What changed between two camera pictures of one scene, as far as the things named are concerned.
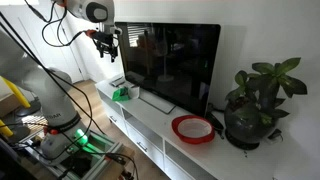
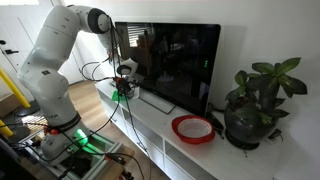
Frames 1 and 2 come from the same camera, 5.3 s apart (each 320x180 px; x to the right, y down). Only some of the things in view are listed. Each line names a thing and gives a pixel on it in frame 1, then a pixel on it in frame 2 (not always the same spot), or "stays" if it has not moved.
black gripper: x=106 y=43 to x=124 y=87
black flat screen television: x=171 y=64 stays
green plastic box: x=120 y=95 stays
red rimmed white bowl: x=192 y=129 stays
